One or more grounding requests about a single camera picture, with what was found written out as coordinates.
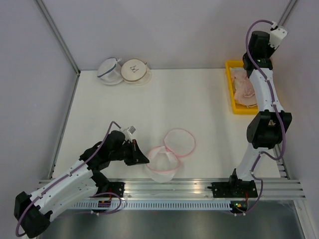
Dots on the aluminium corner post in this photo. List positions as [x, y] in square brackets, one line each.
[287, 12]
[57, 35]

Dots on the aluminium mounting rail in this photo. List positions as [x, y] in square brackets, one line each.
[198, 189]

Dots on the white slotted cable duct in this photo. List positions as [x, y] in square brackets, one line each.
[152, 205]

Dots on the left aluminium corner post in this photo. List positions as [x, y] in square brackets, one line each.
[57, 35]

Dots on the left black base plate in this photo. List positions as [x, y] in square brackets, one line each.
[114, 187]

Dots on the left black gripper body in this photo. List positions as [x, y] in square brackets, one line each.
[127, 149]

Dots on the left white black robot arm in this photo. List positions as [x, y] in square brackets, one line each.
[35, 211]

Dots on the beige trimmed laundry bag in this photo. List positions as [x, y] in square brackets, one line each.
[136, 72]

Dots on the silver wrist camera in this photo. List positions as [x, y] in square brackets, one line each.
[130, 133]
[277, 34]

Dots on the blue trimmed mesh laundry bag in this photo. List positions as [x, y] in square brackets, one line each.
[109, 72]

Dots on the right aluminium corner post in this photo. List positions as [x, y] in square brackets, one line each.
[287, 12]

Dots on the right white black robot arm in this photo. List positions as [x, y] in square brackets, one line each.
[268, 128]

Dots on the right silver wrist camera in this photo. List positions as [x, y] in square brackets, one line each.
[277, 34]

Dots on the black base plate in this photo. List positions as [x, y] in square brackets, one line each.
[221, 190]
[114, 187]

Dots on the pink bra in bin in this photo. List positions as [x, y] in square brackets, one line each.
[245, 95]

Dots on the pink trimmed mesh laundry bag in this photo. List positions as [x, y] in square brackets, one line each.
[165, 160]

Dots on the pink bra from bag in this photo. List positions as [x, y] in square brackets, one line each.
[238, 78]

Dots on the yellow plastic bin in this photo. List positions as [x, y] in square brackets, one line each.
[237, 108]

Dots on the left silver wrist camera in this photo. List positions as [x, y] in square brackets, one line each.
[130, 133]

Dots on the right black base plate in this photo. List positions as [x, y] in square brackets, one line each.
[221, 190]

